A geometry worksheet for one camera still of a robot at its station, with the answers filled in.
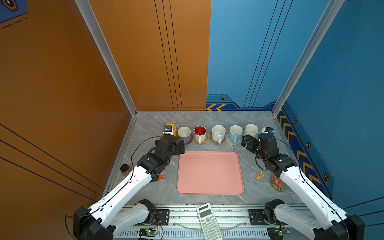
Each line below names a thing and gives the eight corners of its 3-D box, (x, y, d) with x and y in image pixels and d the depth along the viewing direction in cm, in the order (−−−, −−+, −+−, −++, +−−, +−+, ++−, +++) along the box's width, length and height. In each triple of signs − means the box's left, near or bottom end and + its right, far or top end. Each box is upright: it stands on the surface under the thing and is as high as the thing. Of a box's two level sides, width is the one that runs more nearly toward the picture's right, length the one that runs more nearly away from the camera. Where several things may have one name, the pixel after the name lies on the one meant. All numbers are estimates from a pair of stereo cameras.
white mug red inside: (193, 146, 102) (193, 139, 95) (194, 133, 109) (193, 125, 102) (206, 146, 102) (206, 139, 95) (205, 133, 109) (206, 125, 102)
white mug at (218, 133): (212, 147, 101) (213, 139, 94) (211, 133, 109) (212, 124, 102) (225, 147, 101) (227, 139, 94) (223, 133, 109) (224, 124, 101)
